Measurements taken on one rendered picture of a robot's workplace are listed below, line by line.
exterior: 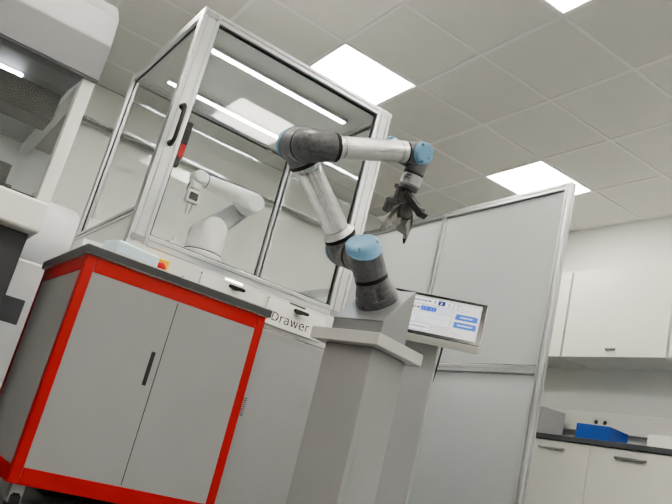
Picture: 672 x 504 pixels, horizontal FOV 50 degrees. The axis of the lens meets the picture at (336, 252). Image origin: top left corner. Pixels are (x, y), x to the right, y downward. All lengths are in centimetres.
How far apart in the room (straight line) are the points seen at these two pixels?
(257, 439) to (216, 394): 78
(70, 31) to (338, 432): 160
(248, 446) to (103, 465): 95
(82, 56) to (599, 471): 390
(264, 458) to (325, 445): 74
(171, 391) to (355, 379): 58
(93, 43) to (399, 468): 207
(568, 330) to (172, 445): 420
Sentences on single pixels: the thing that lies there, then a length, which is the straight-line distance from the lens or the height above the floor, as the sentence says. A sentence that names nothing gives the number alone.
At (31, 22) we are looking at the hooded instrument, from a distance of 268.
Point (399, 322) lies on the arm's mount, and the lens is 244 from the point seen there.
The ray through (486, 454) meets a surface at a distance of 392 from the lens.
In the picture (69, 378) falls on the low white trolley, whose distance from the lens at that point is 216.
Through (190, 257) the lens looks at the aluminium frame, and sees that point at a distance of 292.
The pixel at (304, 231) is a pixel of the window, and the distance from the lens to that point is 319.
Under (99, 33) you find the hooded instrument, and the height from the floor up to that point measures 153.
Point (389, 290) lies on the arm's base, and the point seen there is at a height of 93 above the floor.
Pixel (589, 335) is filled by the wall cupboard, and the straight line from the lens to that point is 584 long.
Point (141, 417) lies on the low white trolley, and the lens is 223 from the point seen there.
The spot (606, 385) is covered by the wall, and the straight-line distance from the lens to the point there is 609.
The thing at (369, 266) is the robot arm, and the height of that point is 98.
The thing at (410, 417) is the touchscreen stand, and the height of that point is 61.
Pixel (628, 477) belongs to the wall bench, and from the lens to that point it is 496.
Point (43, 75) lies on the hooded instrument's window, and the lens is 264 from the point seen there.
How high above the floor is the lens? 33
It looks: 16 degrees up
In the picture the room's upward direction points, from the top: 14 degrees clockwise
